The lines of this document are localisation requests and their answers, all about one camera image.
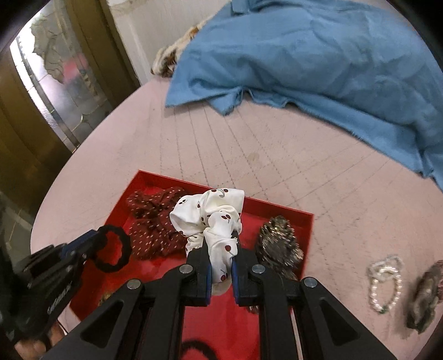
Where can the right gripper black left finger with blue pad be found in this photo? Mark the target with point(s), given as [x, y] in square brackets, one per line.
[141, 320]

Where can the person's hand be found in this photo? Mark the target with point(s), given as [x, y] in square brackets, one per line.
[35, 349]

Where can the dark sequin scrunchie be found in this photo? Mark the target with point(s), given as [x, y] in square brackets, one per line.
[277, 247]

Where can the white cherry print scrunchie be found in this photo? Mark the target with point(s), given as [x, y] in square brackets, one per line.
[212, 218]

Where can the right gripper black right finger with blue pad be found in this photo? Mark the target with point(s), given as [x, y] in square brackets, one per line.
[300, 319]

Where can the furry patterned blanket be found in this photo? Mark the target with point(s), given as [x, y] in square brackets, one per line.
[167, 58]

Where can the dark red dotted scrunchie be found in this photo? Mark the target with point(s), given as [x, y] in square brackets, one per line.
[152, 233]

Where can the brown window frame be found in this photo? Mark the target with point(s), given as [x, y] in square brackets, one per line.
[64, 69]

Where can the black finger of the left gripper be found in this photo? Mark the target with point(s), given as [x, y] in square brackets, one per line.
[88, 243]

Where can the red tray box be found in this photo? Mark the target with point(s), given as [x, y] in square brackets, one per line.
[230, 330]

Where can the grey sheer scrunchie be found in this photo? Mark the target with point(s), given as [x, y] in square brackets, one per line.
[428, 294]

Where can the pink quilted bedspread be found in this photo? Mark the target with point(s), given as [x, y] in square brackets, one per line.
[377, 227]

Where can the gold black scrunchie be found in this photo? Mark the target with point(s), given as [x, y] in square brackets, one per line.
[104, 297]

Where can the blue cloth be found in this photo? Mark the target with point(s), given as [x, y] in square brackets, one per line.
[351, 64]

